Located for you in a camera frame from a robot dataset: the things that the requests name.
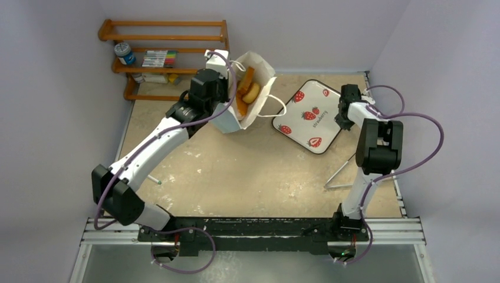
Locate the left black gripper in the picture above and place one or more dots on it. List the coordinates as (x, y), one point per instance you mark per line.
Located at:
(225, 84)

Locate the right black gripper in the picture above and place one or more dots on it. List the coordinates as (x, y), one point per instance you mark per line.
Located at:
(345, 118)

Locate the white blue paper bag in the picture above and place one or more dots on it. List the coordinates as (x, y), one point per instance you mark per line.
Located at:
(253, 78)

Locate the strawberry pattern tray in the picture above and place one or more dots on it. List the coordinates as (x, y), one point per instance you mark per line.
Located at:
(309, 119)

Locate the metal tongs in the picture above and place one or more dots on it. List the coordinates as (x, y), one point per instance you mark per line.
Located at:
(342, 180)

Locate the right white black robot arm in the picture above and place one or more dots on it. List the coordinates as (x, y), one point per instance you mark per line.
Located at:
(378, 151)

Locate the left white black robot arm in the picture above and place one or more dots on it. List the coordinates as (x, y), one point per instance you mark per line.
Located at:
(115, 186)

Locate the fake toast slice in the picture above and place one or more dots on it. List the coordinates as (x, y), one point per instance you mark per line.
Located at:
(246, 81)

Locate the fake round bread bun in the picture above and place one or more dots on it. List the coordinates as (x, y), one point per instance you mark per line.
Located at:
(253, 92)

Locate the yellow small block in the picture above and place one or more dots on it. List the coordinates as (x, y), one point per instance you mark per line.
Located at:
(174, 79)

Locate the small white box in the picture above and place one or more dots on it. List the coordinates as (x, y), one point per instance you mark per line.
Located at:
(155, 78)

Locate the coloured marker pen box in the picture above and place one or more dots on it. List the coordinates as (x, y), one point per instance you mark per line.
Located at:
(159, 58)

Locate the white green tipped pen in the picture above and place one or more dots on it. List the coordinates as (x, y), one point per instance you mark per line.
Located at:
(153, 179)

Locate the wooden shelf rack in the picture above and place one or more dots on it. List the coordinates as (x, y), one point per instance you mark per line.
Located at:
(155, 49)

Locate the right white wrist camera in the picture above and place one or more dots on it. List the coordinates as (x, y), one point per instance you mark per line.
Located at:
(366, 96)

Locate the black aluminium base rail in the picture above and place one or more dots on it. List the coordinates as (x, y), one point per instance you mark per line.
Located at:
(317, 236)

